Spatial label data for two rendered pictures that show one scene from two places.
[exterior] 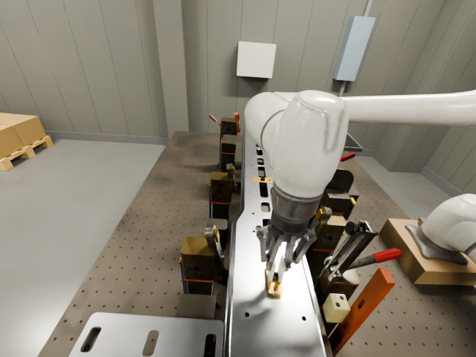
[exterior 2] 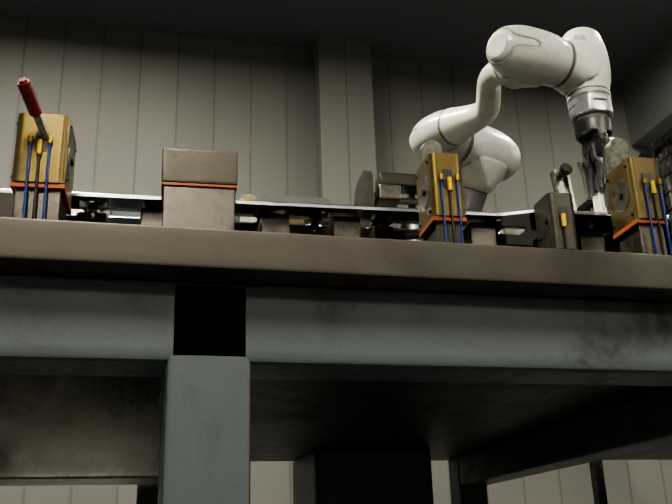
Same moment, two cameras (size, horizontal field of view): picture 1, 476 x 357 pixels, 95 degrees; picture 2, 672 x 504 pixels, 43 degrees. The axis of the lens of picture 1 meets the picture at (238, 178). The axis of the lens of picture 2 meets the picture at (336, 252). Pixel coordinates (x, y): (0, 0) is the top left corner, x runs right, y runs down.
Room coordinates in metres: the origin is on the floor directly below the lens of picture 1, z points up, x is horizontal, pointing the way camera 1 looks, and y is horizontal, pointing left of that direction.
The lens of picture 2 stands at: (1.17, 1.36, 0.40)
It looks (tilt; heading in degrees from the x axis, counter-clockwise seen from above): 20 degrees up; 259
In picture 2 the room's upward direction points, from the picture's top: 2 degrees counter-clockwise
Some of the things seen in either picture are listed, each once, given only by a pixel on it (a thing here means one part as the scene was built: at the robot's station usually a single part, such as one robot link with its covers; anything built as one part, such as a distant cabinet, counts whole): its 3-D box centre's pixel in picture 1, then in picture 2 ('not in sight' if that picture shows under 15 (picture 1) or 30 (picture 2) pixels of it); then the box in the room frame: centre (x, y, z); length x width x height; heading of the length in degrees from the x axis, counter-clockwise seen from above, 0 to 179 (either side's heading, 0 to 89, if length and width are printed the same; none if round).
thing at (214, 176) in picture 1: (217, 208); (447, 255); (0.74, 0.08, 0.87); 0.12 x 0.07 x 0.35; 91
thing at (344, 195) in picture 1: (319, 237); not in sight; (0.58, -0.33, 0.91); 0.07 x 0.05 x 0.42; 91
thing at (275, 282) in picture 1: (274, 275); not in sight; (0.33, -0.11, 1.02); 0.08 x 0.04 x 0.01; 1
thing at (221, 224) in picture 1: (212, 251); (565, 276); (0.53, 0.07, 0.84); 0.10 x 0.05 x 0.29; 91
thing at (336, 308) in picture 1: (316, 336); not in sight; (0.26, -0.24, 0.88); 0.04 x 0.04 x 0.37; 1
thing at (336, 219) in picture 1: (319, 256); not in sight; (0.51, -0.32, 0.88); 0.11 x 0.07 x 0.37; 91
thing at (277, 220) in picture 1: (287, 224); (594, 140); (0.33, -0.11, 1.21); 0.08 x 0.07 x 0.09; 91
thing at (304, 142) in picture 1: (304, 140); (579, 63); (0.34, -0.11, 1.39); 0.13 x 0.11 x 0.16; 18
